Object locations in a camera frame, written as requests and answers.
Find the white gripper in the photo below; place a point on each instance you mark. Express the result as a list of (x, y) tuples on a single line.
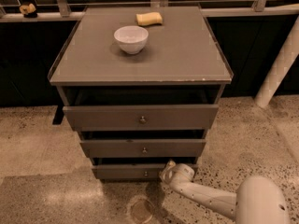
[(183, 171)]

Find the grey bottom drawer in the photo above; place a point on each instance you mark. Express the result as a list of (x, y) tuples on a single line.
[(128, 171)]

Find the grey drawer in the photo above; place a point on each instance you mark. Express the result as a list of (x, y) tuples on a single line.
[(140, 117), (128, 171), (143, 148)]

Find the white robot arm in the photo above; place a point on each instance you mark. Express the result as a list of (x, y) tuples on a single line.
[(258, 200)]

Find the grey middle drawer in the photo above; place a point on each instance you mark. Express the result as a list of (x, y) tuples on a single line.
[(143, 148)]

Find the grey top drawer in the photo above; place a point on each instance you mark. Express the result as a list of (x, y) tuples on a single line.
[(140, 117)]

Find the grey drawer cabinet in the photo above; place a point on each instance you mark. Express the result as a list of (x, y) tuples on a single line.
[(181, 64)]

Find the round floor drain cover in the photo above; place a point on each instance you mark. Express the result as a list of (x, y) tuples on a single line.
[(140, 210)]

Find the white ceramic bowl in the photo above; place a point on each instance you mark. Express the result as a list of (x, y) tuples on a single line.
[(131, 39)]

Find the yellow sponge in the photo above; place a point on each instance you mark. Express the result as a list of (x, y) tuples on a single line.
[(147, 19)]

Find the white diagonal pole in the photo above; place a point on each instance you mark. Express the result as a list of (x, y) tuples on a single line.
[(280, 67)]

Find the metal window railing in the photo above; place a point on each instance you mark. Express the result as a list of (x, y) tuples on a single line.
[(46, 16)]

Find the small yellow black object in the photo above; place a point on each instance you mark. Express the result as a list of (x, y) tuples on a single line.
[(28, 10)]

